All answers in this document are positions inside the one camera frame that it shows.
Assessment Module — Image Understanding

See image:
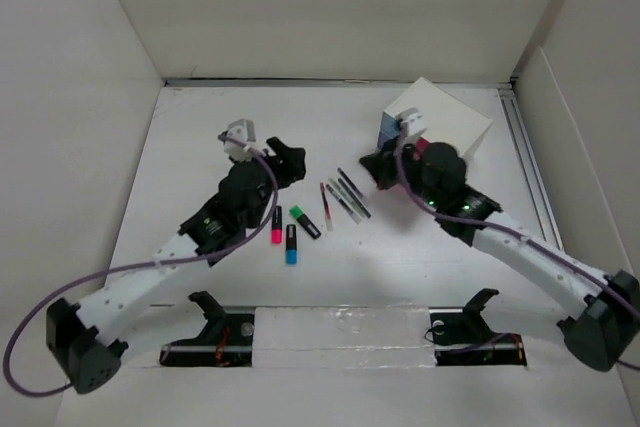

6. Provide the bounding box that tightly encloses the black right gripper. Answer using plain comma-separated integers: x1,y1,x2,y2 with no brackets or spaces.
350,138,433,210

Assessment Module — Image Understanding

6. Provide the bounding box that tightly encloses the pink drawer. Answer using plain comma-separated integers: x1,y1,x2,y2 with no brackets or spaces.
415,137,430,153

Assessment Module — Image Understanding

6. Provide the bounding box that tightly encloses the pink highlighter marker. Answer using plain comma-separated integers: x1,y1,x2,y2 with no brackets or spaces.
271,205,283,245

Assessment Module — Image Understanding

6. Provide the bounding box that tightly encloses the white drawer organizer box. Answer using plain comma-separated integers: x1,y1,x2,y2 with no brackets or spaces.
383,77,492,161

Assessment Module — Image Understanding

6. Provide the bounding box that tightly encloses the blue drawer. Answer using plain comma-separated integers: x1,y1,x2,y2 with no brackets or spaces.
376,112,401,149

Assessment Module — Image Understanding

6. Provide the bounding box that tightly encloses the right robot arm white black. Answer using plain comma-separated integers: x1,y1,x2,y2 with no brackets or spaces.
359,138,639,371

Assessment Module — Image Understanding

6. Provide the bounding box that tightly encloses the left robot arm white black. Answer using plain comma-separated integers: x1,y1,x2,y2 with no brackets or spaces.
46,131,306,395

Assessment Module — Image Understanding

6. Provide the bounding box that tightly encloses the blue highlighter marker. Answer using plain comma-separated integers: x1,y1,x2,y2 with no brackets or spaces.
285,224,298,265

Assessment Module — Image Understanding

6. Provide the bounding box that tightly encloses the red gel pen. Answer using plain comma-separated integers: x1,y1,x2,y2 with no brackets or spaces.
319,182,333,232

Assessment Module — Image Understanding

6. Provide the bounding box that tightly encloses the green gel pen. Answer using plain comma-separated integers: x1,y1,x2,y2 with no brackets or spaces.
326,184,361,224

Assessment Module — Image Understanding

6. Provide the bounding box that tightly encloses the black gold pen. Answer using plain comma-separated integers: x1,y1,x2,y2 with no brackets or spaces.
329,178,364,218

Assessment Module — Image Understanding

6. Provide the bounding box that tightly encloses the purple gel pen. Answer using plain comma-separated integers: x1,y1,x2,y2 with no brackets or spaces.
337,167,371,219

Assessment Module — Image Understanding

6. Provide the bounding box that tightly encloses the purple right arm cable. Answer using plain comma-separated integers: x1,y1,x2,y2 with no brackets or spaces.
394,119,640,371

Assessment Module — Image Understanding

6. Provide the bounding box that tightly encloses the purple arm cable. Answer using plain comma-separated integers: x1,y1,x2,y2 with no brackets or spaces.
394,119,640,371
2,134,281,396

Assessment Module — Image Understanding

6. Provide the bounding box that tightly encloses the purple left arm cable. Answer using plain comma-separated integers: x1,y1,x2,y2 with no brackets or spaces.
2,134,281,396

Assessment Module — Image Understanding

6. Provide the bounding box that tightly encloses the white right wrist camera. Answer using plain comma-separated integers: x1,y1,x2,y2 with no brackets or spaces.
395,107,427,143

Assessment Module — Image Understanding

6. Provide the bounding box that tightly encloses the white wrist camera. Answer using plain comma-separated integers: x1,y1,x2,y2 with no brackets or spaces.
395,107,427,143
218,118,256,162

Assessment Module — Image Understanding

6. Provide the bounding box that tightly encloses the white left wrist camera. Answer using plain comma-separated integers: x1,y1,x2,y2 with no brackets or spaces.
218,118,256,162

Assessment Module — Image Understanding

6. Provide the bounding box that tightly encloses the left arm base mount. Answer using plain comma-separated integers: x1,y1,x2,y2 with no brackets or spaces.
159,291,256,368

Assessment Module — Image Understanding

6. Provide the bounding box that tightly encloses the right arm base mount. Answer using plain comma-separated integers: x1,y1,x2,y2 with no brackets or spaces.
423,288,527,367

